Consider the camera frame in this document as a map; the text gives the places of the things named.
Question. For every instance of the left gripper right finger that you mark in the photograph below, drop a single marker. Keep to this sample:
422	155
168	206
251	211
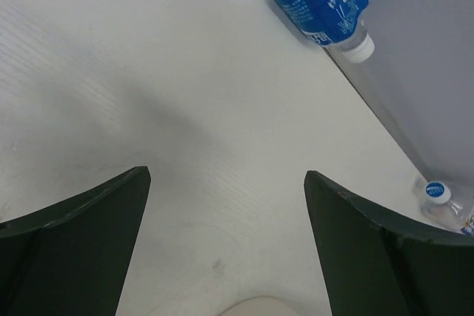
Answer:
378	262

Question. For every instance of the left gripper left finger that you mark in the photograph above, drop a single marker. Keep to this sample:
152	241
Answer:
72	257

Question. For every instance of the white bin with black rim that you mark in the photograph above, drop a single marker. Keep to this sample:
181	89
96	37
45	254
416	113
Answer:
260	306

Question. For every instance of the white blue label plastic bottle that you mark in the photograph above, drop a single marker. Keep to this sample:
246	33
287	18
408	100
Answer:
448	205

